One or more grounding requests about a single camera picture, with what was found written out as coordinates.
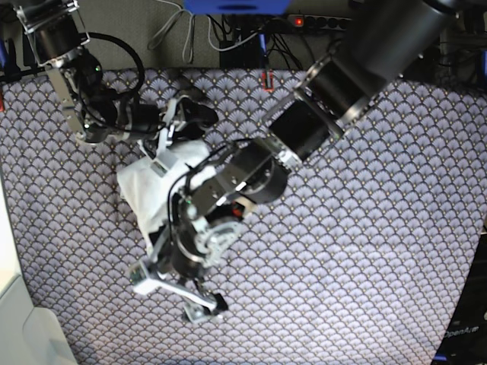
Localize white cable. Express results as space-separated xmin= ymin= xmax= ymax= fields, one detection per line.
xmin=146 ymin=0 xmax=259 ymax=62

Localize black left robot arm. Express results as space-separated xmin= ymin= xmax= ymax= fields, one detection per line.
xmin=120 ymin=1 xmax=463 ymax=323

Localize red black table clamp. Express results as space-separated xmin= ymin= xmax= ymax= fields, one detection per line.
xmin=262 ymin=71 xmax=274 ymax=92

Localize patterned fan-print table cloth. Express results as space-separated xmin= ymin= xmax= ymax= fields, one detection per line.
xmin=1 ymin=77 xmax=486 ymax=364

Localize black box with lettering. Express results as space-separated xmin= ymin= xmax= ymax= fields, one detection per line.
xmin=432 ymin=234 xmax=486 ymax=364

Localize white plastic bin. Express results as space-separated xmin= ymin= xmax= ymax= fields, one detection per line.
xmin=1 ymin=275 xmax=77 ymax=364

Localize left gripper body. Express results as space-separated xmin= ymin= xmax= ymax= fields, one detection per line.
xmin=128 ymin=227 xmax=228 ymax=323

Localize blue box at top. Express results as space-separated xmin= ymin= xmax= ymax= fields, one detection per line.
xmin=183 ymin=0 xmax=290 ymax=15

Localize white T-shirt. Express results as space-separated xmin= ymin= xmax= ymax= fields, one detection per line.
xmin=116 ymin=140 xmax=209 ymax=254

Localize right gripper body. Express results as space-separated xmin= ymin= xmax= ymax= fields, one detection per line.
xmin=138 ymin=97 xmax=190 ymax=177

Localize black power strip red light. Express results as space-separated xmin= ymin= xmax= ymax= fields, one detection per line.
xmin=287 ymin=14 xmax=352 ymax=30

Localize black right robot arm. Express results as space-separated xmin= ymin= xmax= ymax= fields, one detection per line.
xmin=9 ymin=1 xmax=218 ymax=157

